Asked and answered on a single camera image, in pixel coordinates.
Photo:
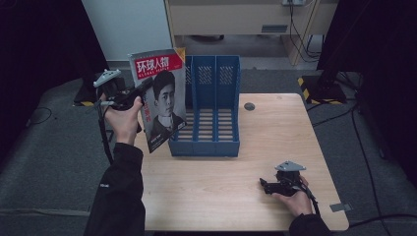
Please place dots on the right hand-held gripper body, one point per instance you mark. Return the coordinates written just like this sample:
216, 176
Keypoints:
288, 180

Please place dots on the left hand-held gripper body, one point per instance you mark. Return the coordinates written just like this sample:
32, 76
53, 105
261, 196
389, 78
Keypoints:
113, 90

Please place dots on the magazine with portrait cover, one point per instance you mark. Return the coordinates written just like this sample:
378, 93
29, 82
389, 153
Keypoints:
165, 98

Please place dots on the blue plastic file rack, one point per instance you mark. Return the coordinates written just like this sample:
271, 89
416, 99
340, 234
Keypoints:
209, 137

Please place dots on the person's right hand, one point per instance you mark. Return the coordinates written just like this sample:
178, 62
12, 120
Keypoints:
301, 201

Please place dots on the person's left hand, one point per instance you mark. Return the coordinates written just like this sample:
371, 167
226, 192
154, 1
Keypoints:
124, 123

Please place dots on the black yellow striped stand base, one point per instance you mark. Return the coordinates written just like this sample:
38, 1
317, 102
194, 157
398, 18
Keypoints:
83, 103
323, 93

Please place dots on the grey tape piece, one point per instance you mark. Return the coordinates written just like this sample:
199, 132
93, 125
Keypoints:
340, 207

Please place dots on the white panel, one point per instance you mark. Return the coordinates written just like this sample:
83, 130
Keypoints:
128, 26

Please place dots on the black curtain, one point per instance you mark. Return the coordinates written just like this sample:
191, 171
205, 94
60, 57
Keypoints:
39, 49
383, 49

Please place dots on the beige cabinet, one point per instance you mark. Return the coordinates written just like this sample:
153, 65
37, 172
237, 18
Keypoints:
229, 19

